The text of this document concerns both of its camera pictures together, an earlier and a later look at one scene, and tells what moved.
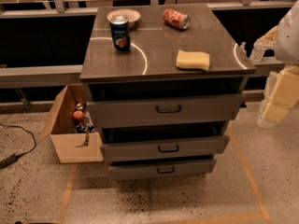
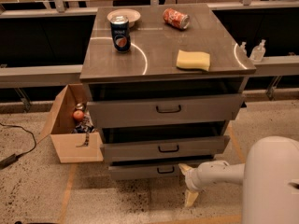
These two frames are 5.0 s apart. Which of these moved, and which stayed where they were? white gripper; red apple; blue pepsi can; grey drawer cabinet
Moved: white gripper
Stayed: grey drawer cabinet; red apple; blue pepsi can
